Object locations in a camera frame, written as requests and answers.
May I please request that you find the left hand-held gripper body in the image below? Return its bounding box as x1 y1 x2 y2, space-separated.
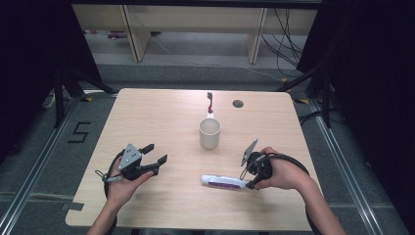
117 143 155 181

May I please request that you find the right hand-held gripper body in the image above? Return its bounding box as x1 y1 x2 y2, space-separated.
240 138 274 179

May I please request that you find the white toothpaste tube purple label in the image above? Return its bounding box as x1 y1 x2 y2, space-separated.
201 174 253 191

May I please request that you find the white cup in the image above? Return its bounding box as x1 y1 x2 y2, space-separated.
198 117 222 151

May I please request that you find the pink and grey toothbrush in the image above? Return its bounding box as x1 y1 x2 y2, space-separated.
207 91 215 119

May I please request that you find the person's right hand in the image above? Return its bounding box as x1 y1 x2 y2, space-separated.
254 146 309 192

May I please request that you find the person's left hand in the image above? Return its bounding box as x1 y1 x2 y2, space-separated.
107 158 155 209

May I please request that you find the grey tape piece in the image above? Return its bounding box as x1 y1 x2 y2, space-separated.
61 202 85 212

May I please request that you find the black metal stand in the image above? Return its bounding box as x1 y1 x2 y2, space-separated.
53 63 119 129
275 63 335 130

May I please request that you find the light wooden bench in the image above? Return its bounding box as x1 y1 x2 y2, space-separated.
71 3 319 65

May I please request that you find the black curtain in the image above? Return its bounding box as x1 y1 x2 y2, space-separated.
296 0 415 229
0 0 103 165

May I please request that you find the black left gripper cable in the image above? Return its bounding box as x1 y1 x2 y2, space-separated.
94 148 128 201

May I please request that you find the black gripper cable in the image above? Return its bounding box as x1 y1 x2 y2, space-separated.
267 152 311 179
94 148 128 201

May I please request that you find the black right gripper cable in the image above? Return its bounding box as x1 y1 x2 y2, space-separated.
267 152 311 179

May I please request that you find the metal floor rail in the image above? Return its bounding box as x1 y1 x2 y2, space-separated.
307 97 394 235
0 94 82 235

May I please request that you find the bundle of black floor cables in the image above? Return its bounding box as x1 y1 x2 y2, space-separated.
259 8 308 78

